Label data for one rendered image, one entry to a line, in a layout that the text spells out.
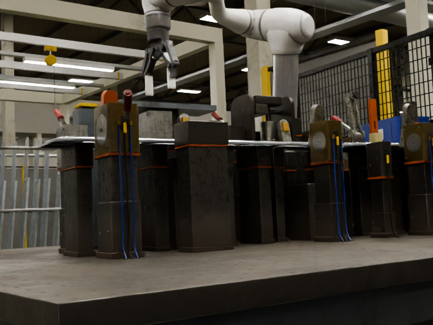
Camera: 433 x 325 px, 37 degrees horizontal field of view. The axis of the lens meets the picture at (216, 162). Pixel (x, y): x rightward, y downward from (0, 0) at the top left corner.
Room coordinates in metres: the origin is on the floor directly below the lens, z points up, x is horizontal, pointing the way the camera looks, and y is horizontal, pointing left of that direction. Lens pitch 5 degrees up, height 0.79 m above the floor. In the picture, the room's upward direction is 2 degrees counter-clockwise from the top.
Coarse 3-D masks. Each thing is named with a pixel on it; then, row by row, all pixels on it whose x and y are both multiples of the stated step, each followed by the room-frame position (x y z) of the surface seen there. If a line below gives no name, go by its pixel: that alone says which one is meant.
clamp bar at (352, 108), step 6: (348, 96) 2.34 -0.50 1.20; (354, 96) 2.32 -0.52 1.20; (348, 102) 2.34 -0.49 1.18; (354, 102) 2.35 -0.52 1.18; (348, 108) 2.34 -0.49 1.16; (354, 108) 2.35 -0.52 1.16; (348, 114) 2.34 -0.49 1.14; (354, 114) 2.35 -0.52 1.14; (354, 120) 2.34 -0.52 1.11; (354, 126) 2.33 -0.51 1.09; (360, 126) 2.34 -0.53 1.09; (360, 132) 2.33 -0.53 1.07
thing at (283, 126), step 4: (284, 120) 2.17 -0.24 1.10; (276, 124) 2.18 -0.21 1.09; (280, 124) 2.16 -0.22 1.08; (284, 124) 2.16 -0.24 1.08; (288, 124) 2.17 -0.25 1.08; (280, 128) 2.16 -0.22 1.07; (284, 128) 2.16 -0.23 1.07; (288, 128) 2.17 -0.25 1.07; (280, 132) 2.16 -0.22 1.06; (284, 132) 2.16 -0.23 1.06; (288, 132) 2.17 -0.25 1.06; (280, 136) 2.16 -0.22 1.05; (284, 136) 2.16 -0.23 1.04; (288, 136) 2.17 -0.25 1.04; (280, 140) 2.16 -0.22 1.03; (284, 140) 2.15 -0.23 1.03; (288, 140) 2.16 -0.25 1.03
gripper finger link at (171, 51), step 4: (168, 44) 2.11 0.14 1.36; (172, 44) 2.12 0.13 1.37; (168, 48) 2.11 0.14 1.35; (172, 48) 2.12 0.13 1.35; (168, 52) 2.11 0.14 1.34; (172, 52) 2.11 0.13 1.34; (172, 56) 2.10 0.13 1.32; (176, 56) 2.11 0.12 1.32; (172, 60) 2.09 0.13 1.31; (176, 60) 2.10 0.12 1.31
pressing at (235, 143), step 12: (48, 144) 1.73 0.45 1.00; (60, 144) 1.74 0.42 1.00; (144, 144) 1.83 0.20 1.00; (168, 144) 1.85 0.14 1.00; (228, 144) 1.92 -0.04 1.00; (240, 144) 1.93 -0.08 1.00; (264, 144) 1.95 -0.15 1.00; (276, 144) 1.98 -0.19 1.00; (288, 144) 1.90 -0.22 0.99; (300, 144) 1.92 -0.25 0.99; (348, 144) 2.00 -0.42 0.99; (360, 144) 2.01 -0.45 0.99; (396, 144) 2.08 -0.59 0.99
